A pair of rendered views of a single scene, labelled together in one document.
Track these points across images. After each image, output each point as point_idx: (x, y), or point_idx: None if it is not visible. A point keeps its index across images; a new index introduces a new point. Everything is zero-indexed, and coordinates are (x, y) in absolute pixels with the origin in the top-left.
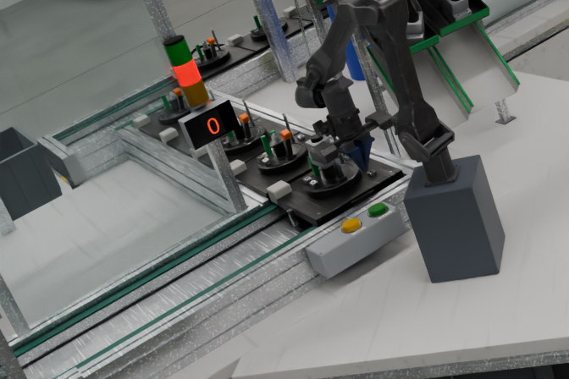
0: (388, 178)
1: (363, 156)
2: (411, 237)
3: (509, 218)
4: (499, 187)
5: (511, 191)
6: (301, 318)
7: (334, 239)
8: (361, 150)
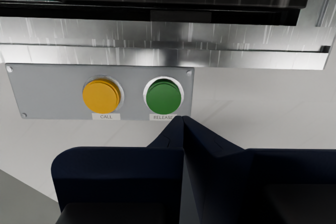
0: (265, 6)
1: (193, 182)
2: (196, 74)
3: (268, 144)
4: (328, 84)
5: (320, 106)
6: (13, 96)
7: (61, 100)
8: (206, 203)
